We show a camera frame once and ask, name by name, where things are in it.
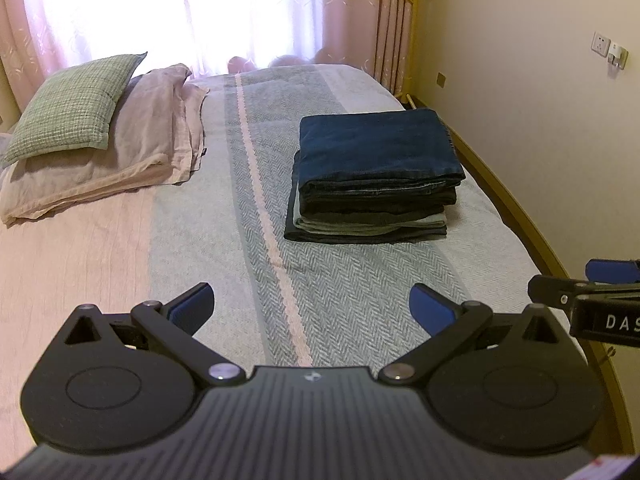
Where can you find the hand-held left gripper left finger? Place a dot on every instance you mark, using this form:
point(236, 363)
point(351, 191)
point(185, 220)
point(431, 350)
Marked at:
point(192, 306)

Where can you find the pink patterned curtain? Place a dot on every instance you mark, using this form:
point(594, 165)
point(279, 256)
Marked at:
point(250, 5)

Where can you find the dark brown garment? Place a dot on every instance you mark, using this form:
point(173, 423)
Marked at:
point(350, 237)

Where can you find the blue denim jeans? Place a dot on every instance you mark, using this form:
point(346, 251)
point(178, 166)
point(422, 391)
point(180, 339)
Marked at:
point(375, 150)

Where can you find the white plug adapter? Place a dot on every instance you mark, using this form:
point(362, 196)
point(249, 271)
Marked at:
point(619, 56)

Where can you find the small brass wall plate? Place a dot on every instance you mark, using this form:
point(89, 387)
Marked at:
point(440, 79)

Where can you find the yellow wooden post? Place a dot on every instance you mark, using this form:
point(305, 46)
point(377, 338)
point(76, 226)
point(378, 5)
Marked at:
point(407, 25)

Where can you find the white wall socket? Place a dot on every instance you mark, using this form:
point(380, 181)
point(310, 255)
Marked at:
point(600, 43)

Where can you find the green checked pillow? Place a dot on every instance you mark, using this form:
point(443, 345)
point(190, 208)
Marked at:
point(75, 105)

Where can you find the wooden bed frame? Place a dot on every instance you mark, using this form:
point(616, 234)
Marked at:
point(530, 220)

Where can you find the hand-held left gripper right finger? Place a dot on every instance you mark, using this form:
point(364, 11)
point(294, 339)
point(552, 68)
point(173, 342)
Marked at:
point(431, 310)

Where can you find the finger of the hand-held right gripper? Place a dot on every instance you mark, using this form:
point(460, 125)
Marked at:
point(612, 270)
point(552, 291)

